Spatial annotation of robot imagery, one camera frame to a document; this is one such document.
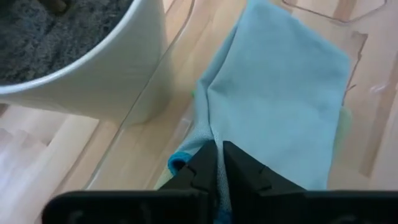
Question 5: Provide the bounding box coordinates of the pale green microfiber towel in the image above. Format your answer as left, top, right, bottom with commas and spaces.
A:
154, 88, 354, 191

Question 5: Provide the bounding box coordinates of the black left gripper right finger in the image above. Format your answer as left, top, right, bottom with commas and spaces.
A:
223, 140, 307, 224

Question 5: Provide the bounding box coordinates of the light blue microfiber towel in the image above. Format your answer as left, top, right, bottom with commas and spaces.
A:
167, 0, 352, 224

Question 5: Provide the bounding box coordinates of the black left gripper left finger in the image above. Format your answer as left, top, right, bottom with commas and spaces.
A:
158, 139, 218, 191

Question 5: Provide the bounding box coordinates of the white plant pot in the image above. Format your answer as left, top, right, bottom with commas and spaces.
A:
0, 0, 174, 127

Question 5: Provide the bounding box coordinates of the clear plastic bin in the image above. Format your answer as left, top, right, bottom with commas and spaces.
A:
83, 0, 398, 192

